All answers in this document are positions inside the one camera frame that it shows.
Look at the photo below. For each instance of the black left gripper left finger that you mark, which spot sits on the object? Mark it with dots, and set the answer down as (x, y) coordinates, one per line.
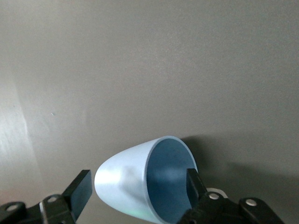
(78, 193)

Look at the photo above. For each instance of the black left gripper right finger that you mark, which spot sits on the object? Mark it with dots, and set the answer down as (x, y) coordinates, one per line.
(196, 186)

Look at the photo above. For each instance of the light blue plastic cup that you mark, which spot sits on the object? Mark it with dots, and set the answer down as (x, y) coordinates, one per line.
(121, 182)

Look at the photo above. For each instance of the dark grey table cloth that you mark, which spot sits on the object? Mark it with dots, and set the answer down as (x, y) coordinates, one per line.
(116, 70)

